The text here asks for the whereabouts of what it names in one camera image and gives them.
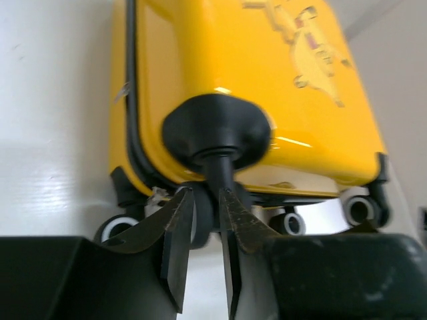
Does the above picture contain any yellow hard-shell suitcase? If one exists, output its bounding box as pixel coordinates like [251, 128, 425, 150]
[95, 1, 391, 249]

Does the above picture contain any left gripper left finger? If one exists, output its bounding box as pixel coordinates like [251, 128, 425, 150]
[1, 188, 194, 319]

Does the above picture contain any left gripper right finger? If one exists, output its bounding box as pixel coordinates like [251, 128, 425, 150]
[220, 189, 426, 319]

